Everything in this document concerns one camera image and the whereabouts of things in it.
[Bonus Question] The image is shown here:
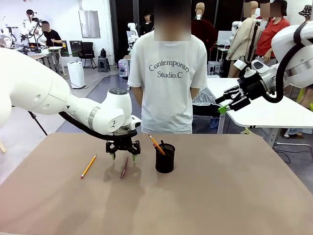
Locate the mannequin with bucket hat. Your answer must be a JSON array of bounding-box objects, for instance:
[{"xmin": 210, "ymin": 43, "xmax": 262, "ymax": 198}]
[{"xmin": 298, "ymin": 4, "xmax": 313, "ymax": 24}]

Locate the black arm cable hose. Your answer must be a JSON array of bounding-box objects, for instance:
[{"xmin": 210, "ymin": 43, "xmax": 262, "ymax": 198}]
[
  {"xmin": 58, "ymin": 111, "xmax": 138, "ymax": 142},
  {"xmin": 261, "ymin": 24, "xmax": 309, "ymax": 103}
]

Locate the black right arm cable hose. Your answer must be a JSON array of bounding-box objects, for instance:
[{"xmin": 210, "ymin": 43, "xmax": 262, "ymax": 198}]
[{"xmin": 261, "ymin": 24, "xmax": 309, "ymax": 103}]

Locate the mannequin in dark red top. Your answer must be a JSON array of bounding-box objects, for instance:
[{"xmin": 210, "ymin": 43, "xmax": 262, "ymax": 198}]
[{"xmin": 190, "ymin": 2, "xmax": 218, "ymax": 49}]

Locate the white monitor screen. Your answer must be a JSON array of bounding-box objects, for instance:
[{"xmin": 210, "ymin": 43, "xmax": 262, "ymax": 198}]
[{"xmin": 217, "ymin": 30, "xmax": 235, "ymax": 46}]

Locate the black office chair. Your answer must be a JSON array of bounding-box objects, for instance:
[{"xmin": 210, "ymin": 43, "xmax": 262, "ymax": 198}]
[{"xmin": 78, "ymin": 42, "xmax": 97, "ymax": 69}]

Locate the wooden background table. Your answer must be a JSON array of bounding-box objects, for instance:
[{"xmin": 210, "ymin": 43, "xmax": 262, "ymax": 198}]
[{"xmin": 122, "ymin": 55, "xmax": 133, "ymax": 90}]

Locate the black mesh pen holder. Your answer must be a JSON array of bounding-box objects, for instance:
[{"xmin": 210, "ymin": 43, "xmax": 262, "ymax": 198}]
[{"xmin": 155, "ymin": 143, "xmax": 176, "ymax": 174}]

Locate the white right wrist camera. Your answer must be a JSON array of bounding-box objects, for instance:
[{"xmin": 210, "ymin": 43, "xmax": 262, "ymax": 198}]
[{"xmin": 234, "ymin": 59, "xmax": 248, "ymax": 71}]

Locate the person in red shirt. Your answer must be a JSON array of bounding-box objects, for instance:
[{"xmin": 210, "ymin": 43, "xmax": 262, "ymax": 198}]
[{"xmin": 254, "ymin": 0, "xmax": 291, "ymax": 63}]

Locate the dark display panel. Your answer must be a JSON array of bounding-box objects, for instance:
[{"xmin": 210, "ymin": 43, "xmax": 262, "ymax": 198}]
[{"xmin": 69, "ymin": 40, "xmax": 83, "ymax": 57}]

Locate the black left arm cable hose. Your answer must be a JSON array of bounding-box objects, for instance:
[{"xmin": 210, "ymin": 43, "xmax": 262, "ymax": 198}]
[{"xmin": 58, "ymin": 111, "xmax": 138, "ymax": 142}]

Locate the mannequin with beige coat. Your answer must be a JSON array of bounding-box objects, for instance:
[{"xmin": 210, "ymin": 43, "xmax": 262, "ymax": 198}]
[{"xmin": 226, "ymin": 1, "xmax": 258, "ymax": 78}]

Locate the background person in black t-shirt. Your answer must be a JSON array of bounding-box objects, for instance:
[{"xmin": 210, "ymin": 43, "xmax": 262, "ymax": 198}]
[{"xmin": 41, "ymin": 21, "xmax": 63, "ymax": 47}]

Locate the black floor cable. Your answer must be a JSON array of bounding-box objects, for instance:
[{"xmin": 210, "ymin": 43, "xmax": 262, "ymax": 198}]
[{"xmin": 275, "ymin": 146, "xmax": 291, "ymax": 164}]

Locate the white computer case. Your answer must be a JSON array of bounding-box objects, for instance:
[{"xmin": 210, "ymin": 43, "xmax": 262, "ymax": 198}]
[{"xmin": 207, "ymin": 61, "xmax": 221, "ymax": 75}]

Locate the yellow pencil with red eraser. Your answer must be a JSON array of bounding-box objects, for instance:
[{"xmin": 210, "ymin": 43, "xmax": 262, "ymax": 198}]
[{"xmin": 80, "ymin": 154, "xmax": 97, "ymax": 179}]

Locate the yellow pencil with dark tip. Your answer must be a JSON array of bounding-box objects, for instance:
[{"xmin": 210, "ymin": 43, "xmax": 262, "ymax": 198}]
[{"xmin": 148, "ymin": 134, "xmax": 166, "ymax": 155}]

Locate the background person in white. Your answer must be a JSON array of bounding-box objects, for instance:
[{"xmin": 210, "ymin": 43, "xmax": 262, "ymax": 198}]
[{"xmin": 23, "ymin": 9, "xmax": 41, "ymax": 37}]

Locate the white side table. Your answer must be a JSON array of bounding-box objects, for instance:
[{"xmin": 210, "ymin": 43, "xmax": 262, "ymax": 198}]
[{"xmin": 207, "ymin": 75, "xmax": 313, "ymax": 150}]

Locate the metal wall panel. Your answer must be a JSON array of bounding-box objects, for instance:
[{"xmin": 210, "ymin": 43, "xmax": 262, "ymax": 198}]
[{"xmin": 78, "ymin": 9, "xmax": 101, "ymax": 39}]

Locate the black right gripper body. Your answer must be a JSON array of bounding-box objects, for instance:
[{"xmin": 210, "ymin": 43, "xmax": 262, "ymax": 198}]
[{"xmin": 238, "ymin": 73, "xmax": 268, "ymax": 100}]

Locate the person in white t-shirt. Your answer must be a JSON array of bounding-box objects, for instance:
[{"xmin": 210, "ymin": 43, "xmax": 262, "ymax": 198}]
[{"xmin": 127, "ymin": 0, "xmax": 208, "ymax": 135}]

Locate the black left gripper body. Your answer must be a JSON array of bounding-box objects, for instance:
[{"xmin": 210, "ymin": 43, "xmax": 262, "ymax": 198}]
[{"xmin": 111, "ymin": 136, "xmax": 134, "ymax": 149}]

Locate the computer tower with lights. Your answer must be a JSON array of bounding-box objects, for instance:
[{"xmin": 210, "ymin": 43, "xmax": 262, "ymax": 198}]
[{"xmin": 118, "ymin": 59, "xmax": 129, "ymax": 78}]

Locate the dark red pen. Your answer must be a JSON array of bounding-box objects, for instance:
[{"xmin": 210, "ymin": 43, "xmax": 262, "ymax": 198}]
[{"xmin": 120, "ymin": 155, "xmax": 129, "ymax": 179}]

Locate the person's right forearm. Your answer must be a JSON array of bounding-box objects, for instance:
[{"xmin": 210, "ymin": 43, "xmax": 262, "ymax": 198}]
[{"xmin": 133, "ymin": 87, "xmax": 143, "ymax": 108}]

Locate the grey step stool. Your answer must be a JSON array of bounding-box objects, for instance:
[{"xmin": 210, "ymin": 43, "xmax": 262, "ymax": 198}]
[{"xmin": 97, "ymin": 56, "xmax": 111, "ymax": 73}]

